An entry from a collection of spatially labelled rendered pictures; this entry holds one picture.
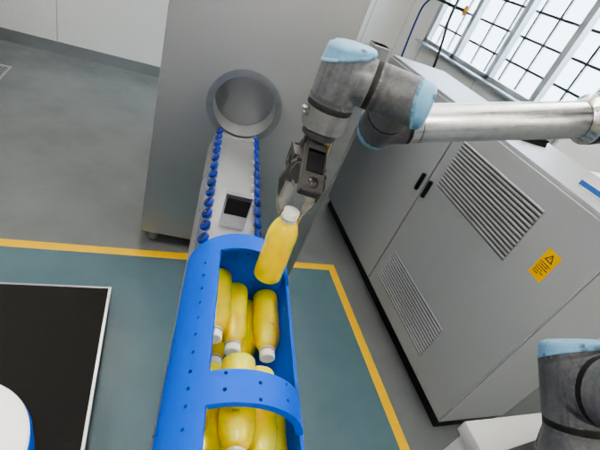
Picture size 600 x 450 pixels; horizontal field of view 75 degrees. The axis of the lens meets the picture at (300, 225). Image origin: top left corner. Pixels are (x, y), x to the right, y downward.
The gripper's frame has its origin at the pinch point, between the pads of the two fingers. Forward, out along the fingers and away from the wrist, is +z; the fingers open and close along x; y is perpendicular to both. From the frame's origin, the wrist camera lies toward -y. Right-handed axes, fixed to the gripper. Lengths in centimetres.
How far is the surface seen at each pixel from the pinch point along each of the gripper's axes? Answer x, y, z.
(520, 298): -129, 39, 45
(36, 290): 85, 72, 125
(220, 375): 10.0, -30.3, 18.0
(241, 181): 2, 88, 47
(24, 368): 73, 31, 125
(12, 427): 44, -33, 37
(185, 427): 14.8, -38.4, 21.1
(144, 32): 113, 431, 89
